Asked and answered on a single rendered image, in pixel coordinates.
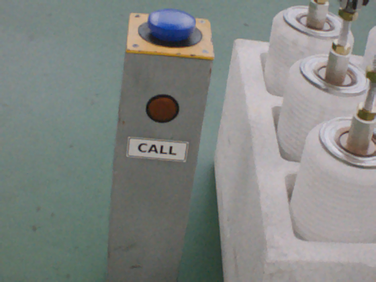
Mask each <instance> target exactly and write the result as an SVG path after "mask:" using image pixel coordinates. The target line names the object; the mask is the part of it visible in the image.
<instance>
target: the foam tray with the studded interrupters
mask: <svg viewBox="0 0 376 282"><path fill-rule="evenodd" d="M268 49H269V42H258V41H256V40H243V39H237V40H235V41H234V45H233V49H232V56H231V59H230V70H229V75H228V82H227V86H226V93H225V97H224V105H223V110H222V117H221V121H220V129H219V133H218V141H217V145H216V153H215V156H214V164H215V172H216V187H217V194H218V200H217V202H218V216H219V224H220V238H221V245H222V249H221V252H222V264H223V272H224V282H376V243H373V244H369V243H354V242H350V243H345V242H307V241H301V240H298V239H297V238H296V237H295V236H294V234H293V228H292V226H293V225H292V221H291V215H290V213H291V212H290V209H289V205H290V201H291V196H292V193H293V188H294V185H295V182H296V180H297V175H298V171H299V166H300V164H301V163H300V162H292V161H286V160H283V159H282V158H281V157H280V154H279V147H278V143H277V137H276V131H277V126H278V122H279V116H280V113H281V107H282V104H283V99H284V98H283V97H276V96H275V95H272V94H270V93H268V92H267V86H266V83H265V76H264V71H265V65H266V61H267V51H268Z"/></svg>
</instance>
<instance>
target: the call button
mask: <svg viewBox="0 0 376 282"><path fill-rule="evenodd" d="M196 23H197V22H196V21H195V19H194V17H193V16H191V14H190V13H187V12H184V11H181V10H178V9H158V10H156V11H153V12H152V13H150V14H149V16H148V22H147V26H148V27H149V28H150V29H151V31H150V32H151V34H152V35H153V36H154V37H157V38H159V39H161V40H166V41H172V42H176V41H181V40H185V39H186V38H188V36H189V35H190V34H192V33H193V32H194V31H195V28H196Z"/></svg>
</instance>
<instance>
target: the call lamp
mask: <svg viewBox="0 0 376 282"><path fill-rule="evenodd" d="M176 111H177V108H176V105H175V102H174V101H173V100H171V99H169V98H166V97H159V98H156V99H155V100H154V101H153V102H152V103H151V104H150V106H149V113H150V115H151V116H152V117H153V118H154V119H156V120H160V121H165V120H169V119H171V118H172V117H173V116H174V115H175V114H176Z"/></svg>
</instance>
